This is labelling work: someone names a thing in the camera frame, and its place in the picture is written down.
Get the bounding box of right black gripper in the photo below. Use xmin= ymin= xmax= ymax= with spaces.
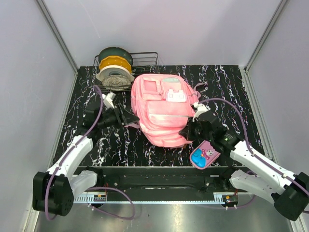
xmin=180 ymin=116 xmax=213 ymax=142

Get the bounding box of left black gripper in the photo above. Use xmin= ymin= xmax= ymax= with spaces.
xmin=98 ymin=103 xmax=140 ymax=129

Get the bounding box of pink cartoon pencil case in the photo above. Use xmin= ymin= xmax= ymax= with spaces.
xmin=189 ymin=141 xmax=220 ymax=170

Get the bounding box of pink student backpack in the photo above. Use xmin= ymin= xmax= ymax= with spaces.
xmin=131 ymin=74 xmax=201 ymax=148

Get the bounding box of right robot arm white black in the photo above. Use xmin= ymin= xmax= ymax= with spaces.
xmin=179 ymin=112 xmax=309 ymax=221

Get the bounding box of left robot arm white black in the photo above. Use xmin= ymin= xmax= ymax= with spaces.
xmin=32 ymin=101 xmax=139 ymax=220

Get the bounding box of grey patterned plate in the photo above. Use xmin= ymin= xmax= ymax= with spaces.
xmin=102 ymin=75 xmax=132 ymax=91

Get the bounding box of white rimmed plate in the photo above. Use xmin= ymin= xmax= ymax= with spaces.
xmin=96 ymin=65 xmax=134 ymax=82

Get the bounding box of yellow dotted plate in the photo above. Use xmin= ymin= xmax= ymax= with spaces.
xmin=99 ymin=56 xmax=132 ymax=73

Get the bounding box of dark green plate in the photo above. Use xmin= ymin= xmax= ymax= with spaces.
xmin=98 ymin=47 xmax=133 ymax=65

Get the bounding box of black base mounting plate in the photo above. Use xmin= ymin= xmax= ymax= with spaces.
xmin=74 ymin=166 xmax=248 ymax=192

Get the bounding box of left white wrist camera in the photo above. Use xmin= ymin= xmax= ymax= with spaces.
xmin=102 ymin=92 xmax=115 ymax=109

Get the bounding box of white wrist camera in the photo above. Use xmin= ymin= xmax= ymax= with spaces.
xmin=102 ymin=92 xmax=115 ymax=109
xmin=191 ymin=102 xmax=209 ymax=122

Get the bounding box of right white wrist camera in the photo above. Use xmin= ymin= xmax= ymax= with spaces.
xmin=191 ymin=102 xmax=209 ymax=122

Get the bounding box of metal wire dish rack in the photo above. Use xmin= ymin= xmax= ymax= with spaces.
xmin=91 ymin=52 xmax=159 ymax=92

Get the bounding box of aluminium frame rail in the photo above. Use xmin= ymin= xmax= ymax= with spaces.
xmin=73 ymin=188 xmax=252 ymax=205

